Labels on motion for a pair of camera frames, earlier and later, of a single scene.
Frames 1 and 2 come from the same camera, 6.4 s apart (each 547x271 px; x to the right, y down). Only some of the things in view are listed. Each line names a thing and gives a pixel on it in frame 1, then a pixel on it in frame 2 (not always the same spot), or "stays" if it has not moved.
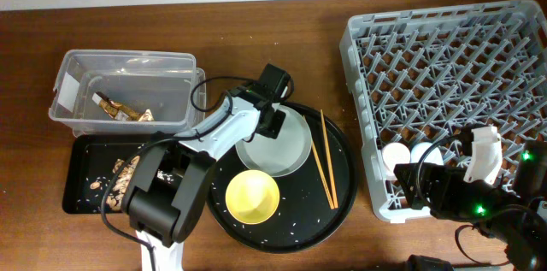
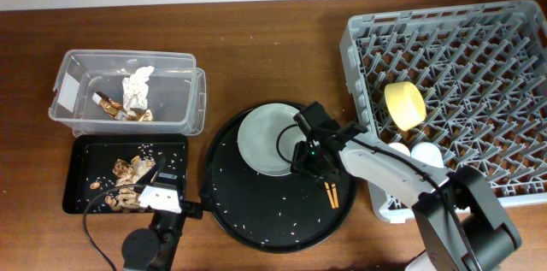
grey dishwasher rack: (426, 75) stays
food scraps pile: (116, 197) stays
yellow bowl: (252, 197) → (406, 104)
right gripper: (451, 180) → (298, 156)
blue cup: (433, 156) stays
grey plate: (280, 156) stays
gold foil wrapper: (118, 111) stays
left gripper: (275, 127) → (196, 209)
